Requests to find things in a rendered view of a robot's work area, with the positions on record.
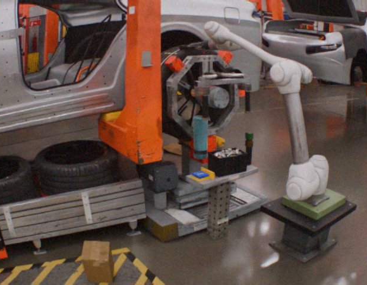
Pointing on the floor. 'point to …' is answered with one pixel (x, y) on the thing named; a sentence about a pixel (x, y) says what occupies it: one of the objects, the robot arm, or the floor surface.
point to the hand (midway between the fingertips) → (184, 47)
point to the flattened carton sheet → (173, 148)
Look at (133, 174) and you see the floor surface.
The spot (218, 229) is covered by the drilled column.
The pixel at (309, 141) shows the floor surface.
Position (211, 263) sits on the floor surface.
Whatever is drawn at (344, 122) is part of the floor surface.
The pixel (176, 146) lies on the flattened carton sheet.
